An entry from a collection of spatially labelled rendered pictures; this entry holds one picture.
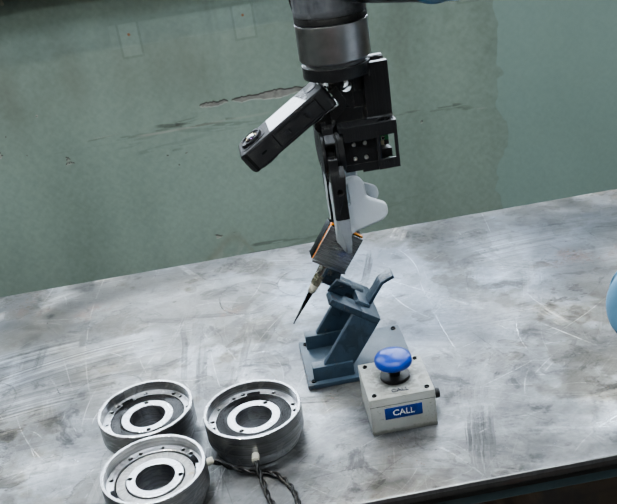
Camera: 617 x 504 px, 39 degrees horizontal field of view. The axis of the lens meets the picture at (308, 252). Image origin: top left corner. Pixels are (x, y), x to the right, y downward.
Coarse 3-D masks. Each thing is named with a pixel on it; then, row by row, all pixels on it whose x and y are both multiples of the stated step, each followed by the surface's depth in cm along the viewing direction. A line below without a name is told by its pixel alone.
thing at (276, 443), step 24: (240, 384) 98; (264, 384) 98; (216, 408) 96; (240, 408) 96; (264, 408) 96; (216, 432) 91; (240, 432) 92; (288, 432) 91; (240, 456) 90; (264, 456) 90
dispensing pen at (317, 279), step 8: (328, 224) 99; (320, 232) 100; (320, 240) 99; (312, 248) 101; (312, 256) 100; (320, 272) 101; (312, 280) 102; (320, 280) 101; (312, 288) 102; (304, 304) 103
